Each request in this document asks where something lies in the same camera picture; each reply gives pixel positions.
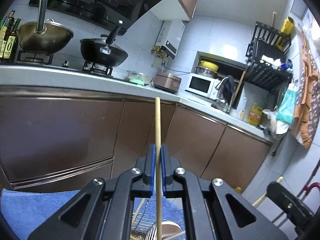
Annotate black frying pan with lid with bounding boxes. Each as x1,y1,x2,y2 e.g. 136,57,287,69
80,20,128,68

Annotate blue towel mat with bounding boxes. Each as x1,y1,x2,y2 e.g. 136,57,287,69
0,188,186,240

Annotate white microwave oven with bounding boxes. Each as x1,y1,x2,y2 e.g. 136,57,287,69
185,73,220,100

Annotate black wall dish rack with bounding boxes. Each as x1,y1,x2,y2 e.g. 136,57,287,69
245,21,292,92

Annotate clear utensil holder with rack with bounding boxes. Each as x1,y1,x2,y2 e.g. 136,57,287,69
130,197,186,239

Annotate white water heater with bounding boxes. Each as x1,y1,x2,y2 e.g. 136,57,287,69
155,20,185,59

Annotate yellow roll on rack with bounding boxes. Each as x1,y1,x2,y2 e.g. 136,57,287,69
275,16,295,51

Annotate brown rice cooker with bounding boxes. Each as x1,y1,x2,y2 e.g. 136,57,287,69
153,71,182,93

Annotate brass wok with handle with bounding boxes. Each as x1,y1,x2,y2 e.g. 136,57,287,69
18,0,74,55

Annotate wooden chopstick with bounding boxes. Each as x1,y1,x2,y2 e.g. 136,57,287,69
131,198,146,226
155,97,162,240
252,176,284,207
163,231,185,240

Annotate orange patterned hanging cloth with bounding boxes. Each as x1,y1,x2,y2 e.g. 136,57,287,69
292,31,319,150

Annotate chrome kitchen faucet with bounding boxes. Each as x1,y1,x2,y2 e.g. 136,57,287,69
211,75,236,114

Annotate yellow lidded glass bowl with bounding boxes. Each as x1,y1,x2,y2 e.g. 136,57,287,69
195,60,219,78

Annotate brown lower cabinets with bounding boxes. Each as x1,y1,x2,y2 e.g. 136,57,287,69
1,86,272,192

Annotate olive oil bottle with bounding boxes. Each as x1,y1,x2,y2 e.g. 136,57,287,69
1,9,21,62

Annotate teal hanging bag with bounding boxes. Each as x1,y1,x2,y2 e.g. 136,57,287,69
276,83,298,125

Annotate yellow detergent bottle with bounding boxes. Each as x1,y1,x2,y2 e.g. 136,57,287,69
247,103,263,126

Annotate gas stove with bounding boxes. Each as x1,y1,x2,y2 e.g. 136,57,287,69
14,50,113,78

